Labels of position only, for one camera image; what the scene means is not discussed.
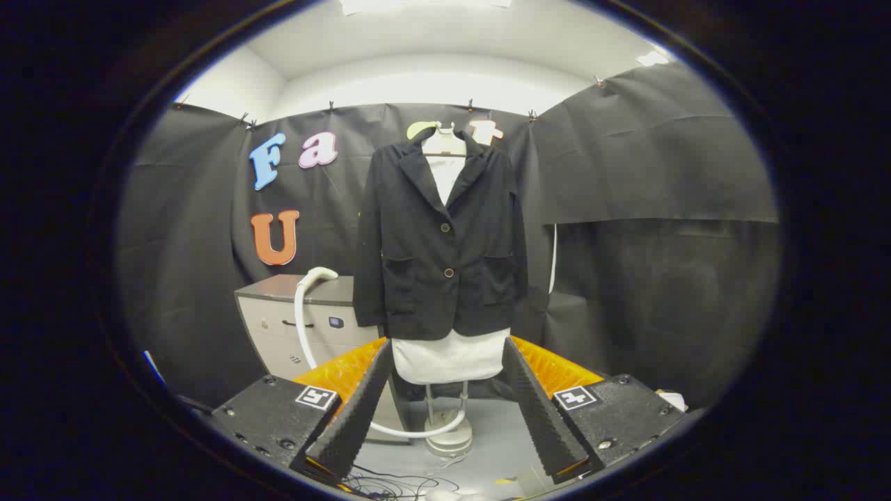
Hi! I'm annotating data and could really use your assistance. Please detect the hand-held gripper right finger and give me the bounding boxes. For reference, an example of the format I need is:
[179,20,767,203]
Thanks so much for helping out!
[501,335,688,486]

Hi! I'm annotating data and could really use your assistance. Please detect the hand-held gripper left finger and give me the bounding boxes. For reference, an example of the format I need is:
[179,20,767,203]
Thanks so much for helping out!
[209,337,395,484]

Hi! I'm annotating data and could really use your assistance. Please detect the black corduroy jacket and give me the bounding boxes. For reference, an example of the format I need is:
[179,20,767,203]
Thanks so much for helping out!
[353,127,530,342]

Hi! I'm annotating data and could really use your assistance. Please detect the white garment steamer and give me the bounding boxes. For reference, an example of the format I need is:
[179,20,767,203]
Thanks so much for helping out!
[293,267,467,440]

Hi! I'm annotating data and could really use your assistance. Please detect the metal mannequin stand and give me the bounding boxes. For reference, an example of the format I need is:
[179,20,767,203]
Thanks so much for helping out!
[423,381,474,458]

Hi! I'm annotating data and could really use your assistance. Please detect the white mannequin torso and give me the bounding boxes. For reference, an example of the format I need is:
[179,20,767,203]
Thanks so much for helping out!
[391,122,511,385]

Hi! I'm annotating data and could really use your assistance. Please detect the grey drawer cabinet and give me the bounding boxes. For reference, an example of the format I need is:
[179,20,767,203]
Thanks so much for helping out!
[235,273,411,446]

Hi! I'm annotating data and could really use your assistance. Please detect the black backdrop cloth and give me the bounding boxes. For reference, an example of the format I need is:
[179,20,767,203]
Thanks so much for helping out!
[115,61,780,411]

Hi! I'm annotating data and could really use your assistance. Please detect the black floor cables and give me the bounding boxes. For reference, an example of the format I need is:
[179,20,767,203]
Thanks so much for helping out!
[341,463,464,500]

